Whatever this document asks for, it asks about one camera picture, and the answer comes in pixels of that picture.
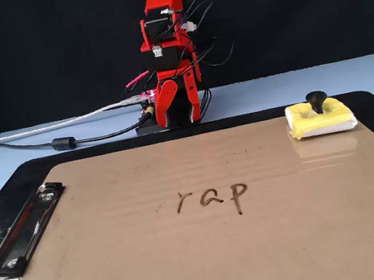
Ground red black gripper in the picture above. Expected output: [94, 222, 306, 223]
[145, 53, 210, 130]

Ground yellow white sponge with knob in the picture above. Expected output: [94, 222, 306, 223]
[281, 84, 360, 143]

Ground lit controller circuit board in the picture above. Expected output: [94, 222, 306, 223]
[138, 87, 160, 107]

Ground brown clipboard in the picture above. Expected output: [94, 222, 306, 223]
[0, 99, 374, 280]

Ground black cloth backdrop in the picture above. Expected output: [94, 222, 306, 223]
[0, 0, 374, 139]

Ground silver metal clipboard clip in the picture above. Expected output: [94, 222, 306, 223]
[0, 179, 80, 280]

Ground pink red wire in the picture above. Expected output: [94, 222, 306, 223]
[123, 69, 157, 90]

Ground black arm wires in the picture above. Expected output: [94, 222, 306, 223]
[162, 0, 251, 126]

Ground black power cable with ferrite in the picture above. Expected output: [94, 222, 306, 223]
[0, 109, 156, 163]

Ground silver braided USB cable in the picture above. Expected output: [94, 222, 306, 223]
[0, 93, 146, 145]

